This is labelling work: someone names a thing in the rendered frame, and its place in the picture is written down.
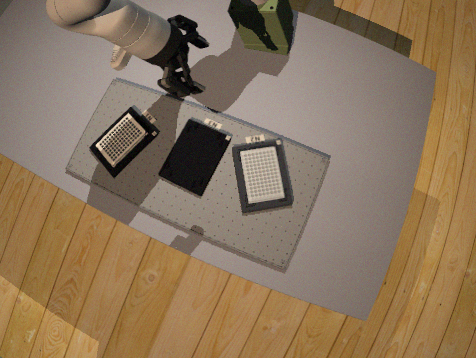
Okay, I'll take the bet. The small white label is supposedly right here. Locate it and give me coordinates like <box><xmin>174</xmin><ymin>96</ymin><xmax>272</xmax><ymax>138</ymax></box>
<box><xmin>245</xmin><ymin>135</ymin><xmax>265</xmax><ymax>144</ymax></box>
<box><xmin>141</xmin><ymin>110</ymin><xmax>156</xmax><ymax>124</ymax></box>
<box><xmin>203</xmin><ymin>118</ymin><xmax>222</xmax><ymax>130</ymax></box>

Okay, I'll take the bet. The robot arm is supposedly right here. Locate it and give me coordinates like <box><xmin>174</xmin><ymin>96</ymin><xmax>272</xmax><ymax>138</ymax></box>
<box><xmin>46</xmin><ymin>0</ymin><xmax>171</xmax><ymax>71</ymax></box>

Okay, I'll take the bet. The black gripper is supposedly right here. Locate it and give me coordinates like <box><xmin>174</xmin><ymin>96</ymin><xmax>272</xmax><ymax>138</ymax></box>
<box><xmin>142</xmin><ymin>15</ymin><xmax>209</xmax><ymax>98</ymax></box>

